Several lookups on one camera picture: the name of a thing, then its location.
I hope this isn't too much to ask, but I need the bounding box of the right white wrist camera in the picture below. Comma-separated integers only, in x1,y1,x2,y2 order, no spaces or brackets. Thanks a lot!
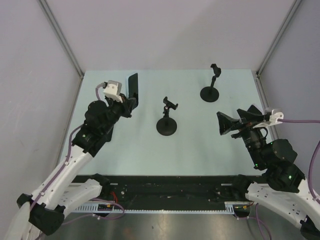
253,107,284,129

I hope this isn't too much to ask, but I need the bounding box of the left aluminium frame post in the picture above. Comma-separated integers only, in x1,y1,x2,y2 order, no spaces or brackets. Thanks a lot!
37,0,85,80

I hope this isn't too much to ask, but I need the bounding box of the aluminium frame post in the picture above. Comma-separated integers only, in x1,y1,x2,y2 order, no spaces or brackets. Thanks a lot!
37,0,85,80
255,0,303,78

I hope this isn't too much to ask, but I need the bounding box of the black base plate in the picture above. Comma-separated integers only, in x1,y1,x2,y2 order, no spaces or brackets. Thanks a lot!
73,173,241,208

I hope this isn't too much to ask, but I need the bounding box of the black smartphone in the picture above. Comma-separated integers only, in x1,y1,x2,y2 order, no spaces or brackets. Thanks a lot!
105,136,112,142

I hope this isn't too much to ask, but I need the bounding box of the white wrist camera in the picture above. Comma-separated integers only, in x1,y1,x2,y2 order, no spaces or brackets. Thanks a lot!
103,80,123,103
253,107,284,129

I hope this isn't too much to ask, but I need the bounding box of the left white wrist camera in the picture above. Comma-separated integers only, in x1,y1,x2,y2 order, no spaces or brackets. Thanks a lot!
103,80,123,103

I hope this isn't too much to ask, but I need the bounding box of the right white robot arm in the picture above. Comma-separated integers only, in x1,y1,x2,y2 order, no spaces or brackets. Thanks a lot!
216,105,320,240

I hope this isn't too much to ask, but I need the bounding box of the black-screen blue-edged phone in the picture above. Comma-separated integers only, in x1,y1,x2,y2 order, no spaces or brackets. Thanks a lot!
248,104,264,116

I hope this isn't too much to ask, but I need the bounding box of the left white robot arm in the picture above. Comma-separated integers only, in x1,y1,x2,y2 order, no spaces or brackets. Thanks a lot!
17,94,138,236

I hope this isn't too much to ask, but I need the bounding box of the black phone stand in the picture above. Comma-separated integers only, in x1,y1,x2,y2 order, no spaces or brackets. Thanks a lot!
200,63,222,103
156,96,178,137

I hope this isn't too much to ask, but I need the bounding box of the grey slotted cable duct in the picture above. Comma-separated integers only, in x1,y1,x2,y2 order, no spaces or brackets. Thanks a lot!
72,201,251,215

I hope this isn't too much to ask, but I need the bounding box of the right aluminium frame post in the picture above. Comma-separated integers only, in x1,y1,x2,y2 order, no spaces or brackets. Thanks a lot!
255,0,303,78

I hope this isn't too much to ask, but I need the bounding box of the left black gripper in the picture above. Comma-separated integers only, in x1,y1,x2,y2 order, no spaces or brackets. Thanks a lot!
101,93,136,135

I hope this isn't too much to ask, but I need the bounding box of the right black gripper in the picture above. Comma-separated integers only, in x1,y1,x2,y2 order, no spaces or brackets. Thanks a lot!
215,108,266,168

